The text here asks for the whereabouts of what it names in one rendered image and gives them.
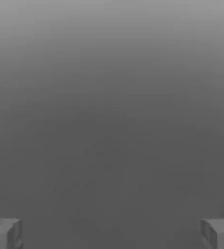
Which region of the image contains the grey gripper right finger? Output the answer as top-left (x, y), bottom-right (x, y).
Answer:
top-left (200, 218), bottom-right (224, 249)

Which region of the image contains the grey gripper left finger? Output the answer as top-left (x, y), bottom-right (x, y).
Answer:
top-left (0, 218), bottom-right (24, 249)

